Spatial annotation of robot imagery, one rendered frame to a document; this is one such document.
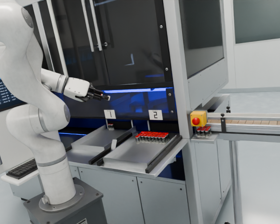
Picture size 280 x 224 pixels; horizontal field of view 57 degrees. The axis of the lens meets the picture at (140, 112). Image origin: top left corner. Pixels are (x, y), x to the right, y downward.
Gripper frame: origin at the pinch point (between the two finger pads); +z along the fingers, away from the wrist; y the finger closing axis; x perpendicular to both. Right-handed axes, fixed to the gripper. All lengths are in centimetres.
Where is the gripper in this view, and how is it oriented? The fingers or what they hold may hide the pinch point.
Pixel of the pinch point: (98, 94)
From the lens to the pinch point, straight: 123.5
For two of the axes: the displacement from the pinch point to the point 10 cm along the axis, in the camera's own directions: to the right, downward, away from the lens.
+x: 3.3, -6.2, -7.1
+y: -0.8, 7.3, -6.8
